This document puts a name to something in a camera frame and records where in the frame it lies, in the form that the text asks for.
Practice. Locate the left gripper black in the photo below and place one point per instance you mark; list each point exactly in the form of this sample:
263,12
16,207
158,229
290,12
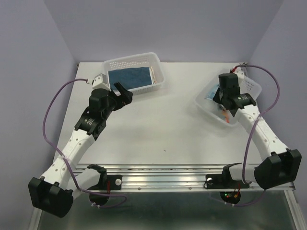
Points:
126,96

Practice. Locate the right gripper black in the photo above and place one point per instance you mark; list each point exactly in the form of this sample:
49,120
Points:
216,97

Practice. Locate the light blue orange towel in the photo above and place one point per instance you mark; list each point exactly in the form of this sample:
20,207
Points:
220,108

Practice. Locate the yellow patterned towel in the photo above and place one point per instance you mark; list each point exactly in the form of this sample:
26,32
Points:
130,78

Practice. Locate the blue white patterned towel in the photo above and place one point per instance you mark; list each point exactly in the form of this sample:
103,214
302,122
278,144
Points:
151,70

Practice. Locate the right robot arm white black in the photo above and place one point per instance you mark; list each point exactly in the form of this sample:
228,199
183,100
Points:
279,163

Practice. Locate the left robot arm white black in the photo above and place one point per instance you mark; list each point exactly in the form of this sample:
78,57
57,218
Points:
56,189

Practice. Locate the white perforated basket right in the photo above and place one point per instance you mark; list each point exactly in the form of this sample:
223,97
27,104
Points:
209,107

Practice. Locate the white perforated basket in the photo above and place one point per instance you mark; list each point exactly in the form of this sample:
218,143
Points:
209,107
135,61

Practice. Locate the white perforated basket left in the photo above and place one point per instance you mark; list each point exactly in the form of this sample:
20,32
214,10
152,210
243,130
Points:
135,61

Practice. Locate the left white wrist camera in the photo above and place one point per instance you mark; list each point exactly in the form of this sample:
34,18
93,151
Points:
101,81

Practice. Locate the aluminium rail frame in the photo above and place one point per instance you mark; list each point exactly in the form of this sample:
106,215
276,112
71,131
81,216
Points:
173,197

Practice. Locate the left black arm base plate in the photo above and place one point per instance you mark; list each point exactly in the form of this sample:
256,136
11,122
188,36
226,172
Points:
109,182

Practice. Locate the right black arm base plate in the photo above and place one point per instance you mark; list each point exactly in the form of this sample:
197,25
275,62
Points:
217,181

